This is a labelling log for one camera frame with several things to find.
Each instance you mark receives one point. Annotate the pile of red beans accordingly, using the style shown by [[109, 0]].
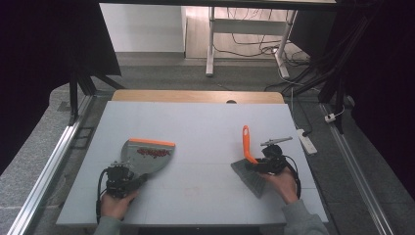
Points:
[[153, 152]]

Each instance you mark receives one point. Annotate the white foam board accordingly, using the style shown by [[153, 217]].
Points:
[[202, 124]]

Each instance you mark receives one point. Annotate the person's right hand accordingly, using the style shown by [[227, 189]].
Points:
[[284, 186]]

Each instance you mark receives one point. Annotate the white plug adapter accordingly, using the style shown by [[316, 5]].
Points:
[[330, 117]]

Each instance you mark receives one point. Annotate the white desk frame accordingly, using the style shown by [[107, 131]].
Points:
[[248, 26]]

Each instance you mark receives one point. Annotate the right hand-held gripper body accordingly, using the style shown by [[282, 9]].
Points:
[[274, 160]]

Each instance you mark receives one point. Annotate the white panel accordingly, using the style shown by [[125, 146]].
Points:
[[143, 27]]

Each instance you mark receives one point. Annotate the white power strip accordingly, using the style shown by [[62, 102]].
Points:
[[308, 145]]

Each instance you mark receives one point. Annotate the dark curtain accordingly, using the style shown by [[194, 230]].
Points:
[[385, 81], [39, 65]]

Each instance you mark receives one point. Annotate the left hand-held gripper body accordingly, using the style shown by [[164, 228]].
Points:
[[119, 181]]

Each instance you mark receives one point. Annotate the grey dustpan with orange edge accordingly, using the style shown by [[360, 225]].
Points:
[[145, 163]]

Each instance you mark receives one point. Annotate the aluminium rail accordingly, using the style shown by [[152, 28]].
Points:
[[49, 166], [355, 169]]

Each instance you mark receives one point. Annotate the wooden table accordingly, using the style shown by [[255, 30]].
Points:
[[195, 97]]

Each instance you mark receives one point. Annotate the person's left hand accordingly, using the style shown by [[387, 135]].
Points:
[[114, 205]]

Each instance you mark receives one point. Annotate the black metal stand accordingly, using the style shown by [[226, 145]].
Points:
[[74, 98], [339, 98]]

